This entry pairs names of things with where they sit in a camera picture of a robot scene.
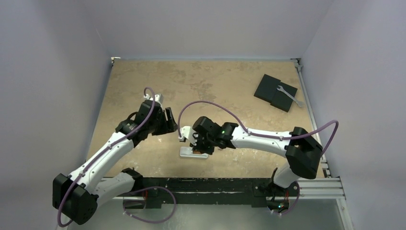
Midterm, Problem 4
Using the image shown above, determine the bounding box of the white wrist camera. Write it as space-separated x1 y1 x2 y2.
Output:
143 93 164 107
178 126 197 146

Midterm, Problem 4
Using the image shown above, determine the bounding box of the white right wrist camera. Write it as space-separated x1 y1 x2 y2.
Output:
178 126 197 146

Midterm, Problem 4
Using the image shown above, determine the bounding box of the white remote control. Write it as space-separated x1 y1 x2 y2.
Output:
180 147 209 159

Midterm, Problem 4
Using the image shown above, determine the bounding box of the aluminium table edge frame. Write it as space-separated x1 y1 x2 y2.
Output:
291 58 354 230

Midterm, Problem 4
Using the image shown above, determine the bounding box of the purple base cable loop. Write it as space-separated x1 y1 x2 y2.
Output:
122 186 176 224

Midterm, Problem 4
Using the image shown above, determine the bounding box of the silver open-end wrench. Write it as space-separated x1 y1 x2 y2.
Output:
277 85 305 108

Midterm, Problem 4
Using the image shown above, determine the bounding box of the black foam pad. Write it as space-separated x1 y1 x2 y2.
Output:
254 74 298 112

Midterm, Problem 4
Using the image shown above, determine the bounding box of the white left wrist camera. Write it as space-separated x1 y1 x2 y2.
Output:
143 93 164 107

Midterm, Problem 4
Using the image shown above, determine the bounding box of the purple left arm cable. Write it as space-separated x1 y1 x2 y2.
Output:
57 87 157 228

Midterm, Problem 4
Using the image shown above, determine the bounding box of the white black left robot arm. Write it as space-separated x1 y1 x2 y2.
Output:
52 99 178 228

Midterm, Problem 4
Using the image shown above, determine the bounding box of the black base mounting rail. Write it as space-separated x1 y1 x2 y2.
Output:
112 176 300 210

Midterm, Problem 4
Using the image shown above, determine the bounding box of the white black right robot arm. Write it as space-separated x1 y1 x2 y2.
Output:
180 116 323 195

